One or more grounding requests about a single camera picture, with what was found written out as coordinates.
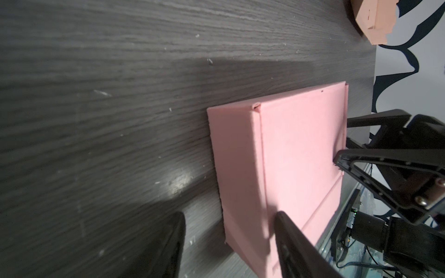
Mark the flat orange cardboard box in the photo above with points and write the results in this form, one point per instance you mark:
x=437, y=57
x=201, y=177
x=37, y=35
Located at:
x=375, y=18

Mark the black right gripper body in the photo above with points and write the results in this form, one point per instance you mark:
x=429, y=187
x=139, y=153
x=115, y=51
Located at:
x=409, y=250

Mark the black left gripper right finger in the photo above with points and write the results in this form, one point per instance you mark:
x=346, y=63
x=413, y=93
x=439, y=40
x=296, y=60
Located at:
x=297, y=256

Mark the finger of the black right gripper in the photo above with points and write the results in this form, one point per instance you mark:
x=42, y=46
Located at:
x=411, y=182
x=391, y=124

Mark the pink cardboard box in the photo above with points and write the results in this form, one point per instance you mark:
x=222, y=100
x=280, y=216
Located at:
x=275, y=153

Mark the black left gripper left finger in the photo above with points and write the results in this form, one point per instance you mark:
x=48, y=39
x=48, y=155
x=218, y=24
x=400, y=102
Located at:
x=162, y=258

